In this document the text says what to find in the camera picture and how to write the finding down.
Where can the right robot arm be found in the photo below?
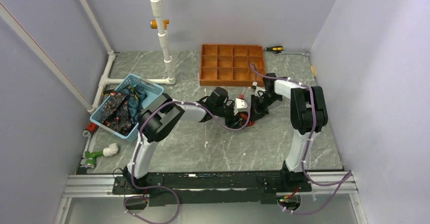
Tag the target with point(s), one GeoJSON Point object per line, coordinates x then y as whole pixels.
{"type": "Point", "coordinates": [308, 115]}

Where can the green white pipe fitting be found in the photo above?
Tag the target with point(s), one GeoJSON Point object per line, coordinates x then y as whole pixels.
{"type": "Point", "coordinates": [91, 157]}

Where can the white pvc pipe stand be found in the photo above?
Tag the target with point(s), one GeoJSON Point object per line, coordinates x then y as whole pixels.
{"type": "Point", "coordinates": [163, 40]}

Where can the dark patterned ties pile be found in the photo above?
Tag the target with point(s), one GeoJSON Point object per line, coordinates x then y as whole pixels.
{"type": "Point", "coordinates": [121, 110]}

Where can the blue plastic basket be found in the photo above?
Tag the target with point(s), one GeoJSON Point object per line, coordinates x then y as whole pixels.
{"type": "Point", "coordinates": [153, 92]}

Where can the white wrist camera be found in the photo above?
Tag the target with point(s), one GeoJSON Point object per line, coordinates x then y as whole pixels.
{"type": "Point", "coordinates": [257, 86]}
{"type": "Point", "coordinates": [240, 105]}

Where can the orange navy striped tie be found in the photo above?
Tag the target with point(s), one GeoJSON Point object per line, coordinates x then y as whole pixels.
{"type": "Point", "coordinates": [245, 119]}

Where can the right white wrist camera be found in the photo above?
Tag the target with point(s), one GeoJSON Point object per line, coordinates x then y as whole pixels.
{"type": "Point", "coordinates": [257, 86]}

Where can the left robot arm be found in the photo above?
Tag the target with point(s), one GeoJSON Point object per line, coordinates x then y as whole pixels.
{"type": "Point", "coordinates": [160, 117]}

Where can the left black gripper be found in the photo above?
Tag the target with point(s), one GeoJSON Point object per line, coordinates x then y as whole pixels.
{"type": "Point", "coordinates": [230, 122]}

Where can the white diagonal wall pipe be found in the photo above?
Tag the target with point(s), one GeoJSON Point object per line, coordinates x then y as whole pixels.
{"type": "Point", "coordinates": [17, 27]}

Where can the orange black screwdriver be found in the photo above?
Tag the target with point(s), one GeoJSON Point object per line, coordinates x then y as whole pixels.
{"type": "Point", "coordinates": [275, 49]}

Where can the brown compartment tray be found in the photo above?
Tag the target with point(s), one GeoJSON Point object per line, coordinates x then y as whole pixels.
{"type": "Point", "coordinates": [230, 65]}

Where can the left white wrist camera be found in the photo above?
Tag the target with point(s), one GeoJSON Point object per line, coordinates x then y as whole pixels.
{"type": "Point", "coordinates": [240, 105]}

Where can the silver wrench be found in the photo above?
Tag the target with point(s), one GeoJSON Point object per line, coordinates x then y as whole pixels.
{"type": "Point", "coordinates": [304, 53]}

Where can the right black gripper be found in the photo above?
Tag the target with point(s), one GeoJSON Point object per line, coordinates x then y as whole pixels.
{"type": "Point", "coordinates": [256, 112]}

